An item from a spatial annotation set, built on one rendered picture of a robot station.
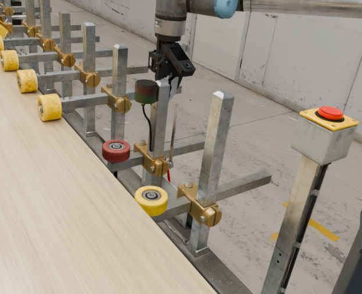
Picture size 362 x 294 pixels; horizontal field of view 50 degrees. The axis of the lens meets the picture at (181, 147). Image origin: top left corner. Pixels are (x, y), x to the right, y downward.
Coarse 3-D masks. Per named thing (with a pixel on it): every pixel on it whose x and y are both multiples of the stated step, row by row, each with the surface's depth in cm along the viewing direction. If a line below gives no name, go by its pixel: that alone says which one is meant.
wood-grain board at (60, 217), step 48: (0, 96) 134; (0, 144) 106; (48, 144) 109; (0, 192) 88; (48, 192) 90; (96, 192) 92; (0, 240) 75; (48, 240) 76; (96, 240) 78; (144, 240) 79; (0, 288) 65; (48, 288) 66; (96, 288) 68; (144, 288) 69; (192, 288) 70
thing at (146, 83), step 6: (138, 84) 101; (144, 84) 101; (150, 84) 102; (156, 102) 105; (156, 108) 106; (144, 114) 107; (150, 126) 109; (150, 132) 110; (150, 138) 111; (150, 144) 112; (150, 150) 114
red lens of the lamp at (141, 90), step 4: (136, 84) 101; (156, 84) 103; (136, 88) 101; (140, 88) 100; (144, 88) 100; (148, 88) 100; (152, 88) 101; (156, 88) 102; (136, 92) 102; (140, 92) 101; (144, 92) 101; (148, 92) 101; (152, 92) 101; (156, 92) 103
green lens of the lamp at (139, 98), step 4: (136, 96) 102; (140, 96) 101; (144, 96) 101; (148, 96) 101; (152, 96) 102; (156, 96) 104; (136, 100) 103; (140, 100) 102; (144, 100) 102; (148, 100) 102; (152, 100) 103
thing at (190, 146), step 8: (176, 144) 126; (184, 144) 126; (192, 144) 127; (200, 144) 129; (136, 152) 118; (168, 152) 122; (176, 152) 124; (184, 152) 126; (128, 160) 115; (136, 160) 116; (112, 168) 112; (120, 168) 114
